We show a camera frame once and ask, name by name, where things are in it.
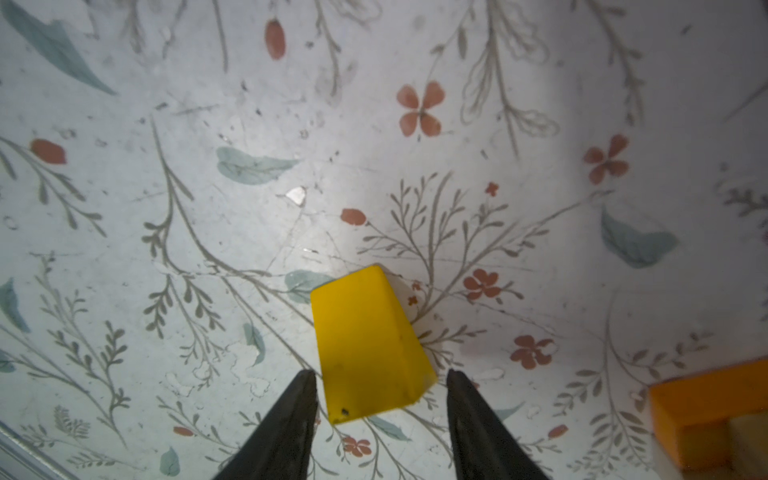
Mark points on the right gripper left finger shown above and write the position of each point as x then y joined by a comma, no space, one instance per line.
280,446

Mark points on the small letter cube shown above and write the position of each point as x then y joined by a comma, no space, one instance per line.
748,436

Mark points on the orange yellow cylinder block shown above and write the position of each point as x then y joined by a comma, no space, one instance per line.
690,415

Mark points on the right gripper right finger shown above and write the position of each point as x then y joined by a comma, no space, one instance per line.
482,446

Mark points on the yellow wood block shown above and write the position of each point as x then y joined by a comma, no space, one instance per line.
371,359

